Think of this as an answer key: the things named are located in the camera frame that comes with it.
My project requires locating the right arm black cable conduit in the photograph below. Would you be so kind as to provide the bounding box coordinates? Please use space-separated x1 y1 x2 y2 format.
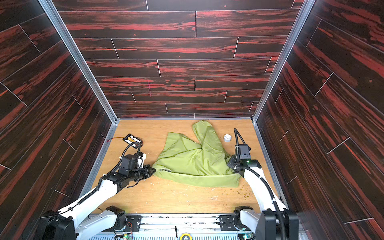
233 128 287 240

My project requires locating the white sticker tape roll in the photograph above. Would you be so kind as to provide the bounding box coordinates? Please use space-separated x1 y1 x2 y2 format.
223 134 232 143

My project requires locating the black battery pack with wires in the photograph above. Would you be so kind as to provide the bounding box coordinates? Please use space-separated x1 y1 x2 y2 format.
107 134 144 146

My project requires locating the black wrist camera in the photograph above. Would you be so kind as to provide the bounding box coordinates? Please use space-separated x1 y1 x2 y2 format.
119 152 147 174
236 144 251 161

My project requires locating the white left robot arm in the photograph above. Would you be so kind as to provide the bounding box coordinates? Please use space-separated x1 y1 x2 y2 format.
33 165 156 240

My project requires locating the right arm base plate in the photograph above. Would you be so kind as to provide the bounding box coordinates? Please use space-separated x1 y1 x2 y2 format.
215 214 252 232

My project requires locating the green Snoopy zip jacket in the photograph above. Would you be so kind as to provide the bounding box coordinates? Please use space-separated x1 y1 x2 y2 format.
152 121 241 188

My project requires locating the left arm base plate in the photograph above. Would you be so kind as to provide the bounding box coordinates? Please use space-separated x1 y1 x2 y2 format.
103 215 142 233

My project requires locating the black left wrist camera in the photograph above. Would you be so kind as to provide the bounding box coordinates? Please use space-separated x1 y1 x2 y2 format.
119 152 147 174

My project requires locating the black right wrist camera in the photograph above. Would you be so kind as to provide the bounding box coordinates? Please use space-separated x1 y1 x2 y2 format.
236 144 251 161

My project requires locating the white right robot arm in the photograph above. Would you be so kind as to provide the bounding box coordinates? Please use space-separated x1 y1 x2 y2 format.
228 155 299 240

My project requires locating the yellow tape measure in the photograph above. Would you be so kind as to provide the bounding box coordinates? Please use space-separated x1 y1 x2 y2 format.
179 233 193 240

